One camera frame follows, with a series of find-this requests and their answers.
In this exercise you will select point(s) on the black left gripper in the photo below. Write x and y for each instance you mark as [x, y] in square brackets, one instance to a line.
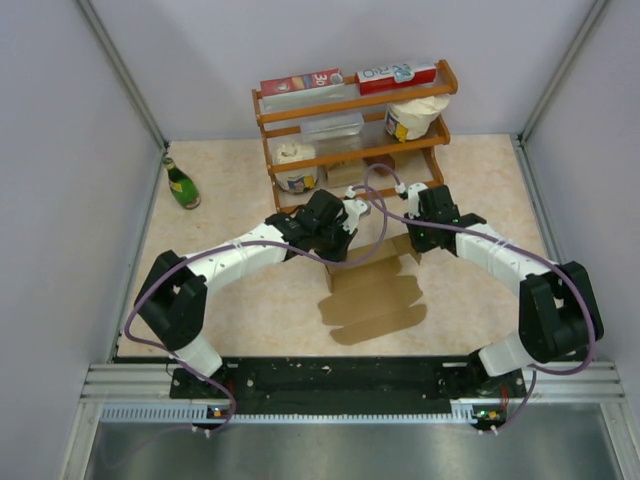
[345, 240]

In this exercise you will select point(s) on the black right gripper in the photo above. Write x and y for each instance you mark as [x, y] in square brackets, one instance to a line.
[418, 245]

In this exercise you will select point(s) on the orange wooden shelf rack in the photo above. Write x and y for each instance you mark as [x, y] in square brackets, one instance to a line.
[278, 127]

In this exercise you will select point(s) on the aluminium frame rail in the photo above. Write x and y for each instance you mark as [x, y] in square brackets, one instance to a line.
[601, 384]

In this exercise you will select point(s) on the red white toothpaste box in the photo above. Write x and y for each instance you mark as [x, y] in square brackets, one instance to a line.
[395, 76]

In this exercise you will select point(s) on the clear plastic container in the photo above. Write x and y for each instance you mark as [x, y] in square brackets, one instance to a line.
[332, 127]

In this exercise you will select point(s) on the red foil wrap box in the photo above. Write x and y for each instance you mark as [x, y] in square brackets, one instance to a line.
[309, 84]

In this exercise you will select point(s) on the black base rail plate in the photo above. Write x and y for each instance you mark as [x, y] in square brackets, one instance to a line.
[331, 386]

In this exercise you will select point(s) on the white bag upper shelf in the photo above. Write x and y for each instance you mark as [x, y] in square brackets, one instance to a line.
[410, 120]

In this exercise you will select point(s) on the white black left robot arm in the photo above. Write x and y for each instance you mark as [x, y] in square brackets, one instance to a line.
[172, 301]

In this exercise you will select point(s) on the red brown brick block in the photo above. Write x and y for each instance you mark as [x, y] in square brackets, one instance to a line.
[385, 159]

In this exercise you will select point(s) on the green glass bottle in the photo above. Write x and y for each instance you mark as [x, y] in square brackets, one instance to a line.
[182, 187]

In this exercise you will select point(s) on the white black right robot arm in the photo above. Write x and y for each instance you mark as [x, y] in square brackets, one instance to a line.
[558, 311]

